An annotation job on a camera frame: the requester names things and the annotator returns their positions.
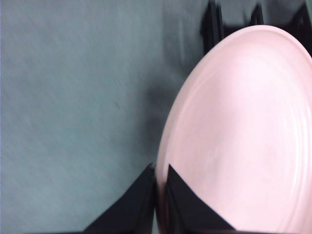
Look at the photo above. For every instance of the pink plate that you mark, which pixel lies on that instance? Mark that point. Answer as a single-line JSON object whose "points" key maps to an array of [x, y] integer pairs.
{"points": [[243, 122]]}

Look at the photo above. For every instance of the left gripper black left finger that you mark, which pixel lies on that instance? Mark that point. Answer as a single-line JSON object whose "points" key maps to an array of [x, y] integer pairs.
{"points": [[134, 207]]}

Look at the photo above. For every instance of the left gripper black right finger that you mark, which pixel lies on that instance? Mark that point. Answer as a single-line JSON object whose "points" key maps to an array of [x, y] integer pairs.
{"points": [[187, 212]]}

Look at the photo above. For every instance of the black plastic dish rack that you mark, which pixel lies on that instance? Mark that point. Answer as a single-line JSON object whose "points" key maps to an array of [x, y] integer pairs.
{"points": [[212, 29]]}

